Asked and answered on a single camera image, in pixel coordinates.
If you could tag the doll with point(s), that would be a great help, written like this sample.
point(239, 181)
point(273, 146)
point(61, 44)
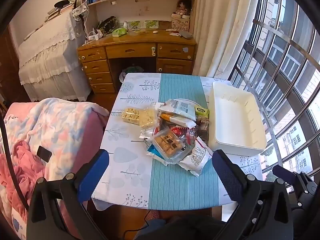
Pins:
point(183, 6)

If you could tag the metal window bars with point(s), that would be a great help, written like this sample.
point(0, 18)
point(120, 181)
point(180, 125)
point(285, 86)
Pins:
point(261, 24)

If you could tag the printed cardboard box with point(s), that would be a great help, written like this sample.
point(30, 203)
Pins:
point(180, 24)

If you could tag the white cracker packet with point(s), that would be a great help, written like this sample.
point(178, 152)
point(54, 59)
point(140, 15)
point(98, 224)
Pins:
point(196, 158)

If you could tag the green snack packet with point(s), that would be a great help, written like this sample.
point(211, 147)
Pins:
point(201, 111)

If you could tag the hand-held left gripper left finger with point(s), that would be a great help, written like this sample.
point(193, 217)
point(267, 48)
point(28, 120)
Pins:
point(93, 177)

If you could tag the pale blue white snack packet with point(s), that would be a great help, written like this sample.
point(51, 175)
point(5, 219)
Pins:
point(178, 110)

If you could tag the grey pouch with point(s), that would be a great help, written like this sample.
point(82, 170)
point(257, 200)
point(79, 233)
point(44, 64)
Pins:
point(186, 34)

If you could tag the black phone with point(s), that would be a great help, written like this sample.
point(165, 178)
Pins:
point(43, 153)

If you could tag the white plastic bin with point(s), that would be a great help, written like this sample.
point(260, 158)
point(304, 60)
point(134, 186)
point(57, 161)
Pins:
point(235, 115)

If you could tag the red white snack packet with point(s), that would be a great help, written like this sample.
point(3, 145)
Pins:
point(183, 132)

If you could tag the wooden bookshelf with books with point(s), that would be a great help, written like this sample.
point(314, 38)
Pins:
point(140, 1)

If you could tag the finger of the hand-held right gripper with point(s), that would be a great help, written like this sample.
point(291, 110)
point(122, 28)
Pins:
point(281, 172)

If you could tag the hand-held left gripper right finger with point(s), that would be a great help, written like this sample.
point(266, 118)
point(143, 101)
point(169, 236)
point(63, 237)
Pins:
point(228, 175)

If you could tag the pink floral blanket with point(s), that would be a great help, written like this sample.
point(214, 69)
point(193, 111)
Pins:
point(50, 125)

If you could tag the green floral placemat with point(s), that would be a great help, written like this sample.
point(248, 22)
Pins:
point(146, 24)

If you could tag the clear biscuit tray packet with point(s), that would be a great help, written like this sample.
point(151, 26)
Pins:
point(140, 117)

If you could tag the white curtain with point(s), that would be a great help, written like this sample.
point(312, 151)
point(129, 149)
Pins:
point(217, 30)

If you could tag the white charger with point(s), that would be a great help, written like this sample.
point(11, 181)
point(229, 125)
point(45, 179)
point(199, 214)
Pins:
point(94, 37)

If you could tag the wooden desk with drawers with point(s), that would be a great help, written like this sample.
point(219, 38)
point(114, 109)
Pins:
point(135, 51)

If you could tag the leaf print tablecloth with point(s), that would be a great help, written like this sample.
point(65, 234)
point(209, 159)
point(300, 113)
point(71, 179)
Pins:
point(175, 187)

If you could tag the dark patterned bag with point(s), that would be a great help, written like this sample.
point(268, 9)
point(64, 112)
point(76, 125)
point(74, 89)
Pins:
point(107, 25)

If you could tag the white lace cover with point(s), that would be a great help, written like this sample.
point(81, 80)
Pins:
point(50, 62)

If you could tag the printed cloth bag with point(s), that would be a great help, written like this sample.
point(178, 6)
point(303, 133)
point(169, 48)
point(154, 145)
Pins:
point(80, 9)

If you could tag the green tissue pack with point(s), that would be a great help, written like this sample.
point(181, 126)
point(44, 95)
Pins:
point(119, 32)

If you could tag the clear brown cookie packet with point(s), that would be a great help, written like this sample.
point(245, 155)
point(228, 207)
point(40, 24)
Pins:
point(168, 143)

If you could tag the orange edged snack packet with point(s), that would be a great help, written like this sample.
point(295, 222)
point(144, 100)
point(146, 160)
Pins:
point(168, 116)

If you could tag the plastic bag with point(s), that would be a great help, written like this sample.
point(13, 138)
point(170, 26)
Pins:
point(131, 71)

